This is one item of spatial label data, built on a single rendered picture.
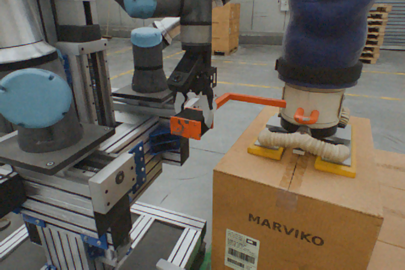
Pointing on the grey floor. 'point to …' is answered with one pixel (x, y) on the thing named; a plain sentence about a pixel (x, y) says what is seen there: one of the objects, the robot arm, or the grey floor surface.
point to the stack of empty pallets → (375, 32)
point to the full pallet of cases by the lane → (225, 28)
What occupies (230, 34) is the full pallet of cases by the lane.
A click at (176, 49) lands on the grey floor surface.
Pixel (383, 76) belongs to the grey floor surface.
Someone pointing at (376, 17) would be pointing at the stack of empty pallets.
